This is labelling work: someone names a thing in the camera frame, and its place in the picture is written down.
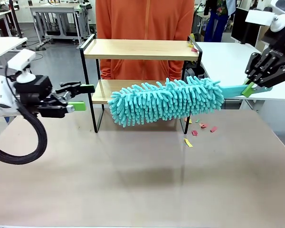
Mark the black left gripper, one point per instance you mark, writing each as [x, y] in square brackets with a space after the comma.
[33, 92]

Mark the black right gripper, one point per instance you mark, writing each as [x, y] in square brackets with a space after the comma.
[282, 40]

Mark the teal microfiber duster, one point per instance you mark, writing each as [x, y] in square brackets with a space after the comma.
[156, 104]

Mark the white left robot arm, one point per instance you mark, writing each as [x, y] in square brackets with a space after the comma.
[0, 92]

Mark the white table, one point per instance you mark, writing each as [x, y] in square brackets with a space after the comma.
[223, 61]

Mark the black monitor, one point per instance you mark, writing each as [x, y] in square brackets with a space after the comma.
[240, 26]

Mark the person in blue trousers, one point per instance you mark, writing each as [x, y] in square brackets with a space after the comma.
[215, 26]

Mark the pink paper scrap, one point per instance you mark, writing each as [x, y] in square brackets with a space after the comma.
[205, 126]

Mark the white desk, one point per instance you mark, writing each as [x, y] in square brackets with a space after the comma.
[4, 45]

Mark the person in orange hoodie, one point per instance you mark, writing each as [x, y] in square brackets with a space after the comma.
[145, 19]

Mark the black pole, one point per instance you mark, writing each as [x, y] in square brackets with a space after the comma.
[15, 19]

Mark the yellow paper strip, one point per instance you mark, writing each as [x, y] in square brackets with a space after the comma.
[188, 143]

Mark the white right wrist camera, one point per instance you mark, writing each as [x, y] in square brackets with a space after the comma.
[259, 16]

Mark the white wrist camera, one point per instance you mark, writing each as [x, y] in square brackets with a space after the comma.
[259, 16]
[21, 59]

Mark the wooden two-tier black-frame shelf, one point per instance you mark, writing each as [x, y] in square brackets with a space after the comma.
[137, 53]

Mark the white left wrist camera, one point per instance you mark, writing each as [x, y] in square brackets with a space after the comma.
[21, 59]

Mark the metal frame workbench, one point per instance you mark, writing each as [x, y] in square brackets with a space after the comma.
[52, 9]

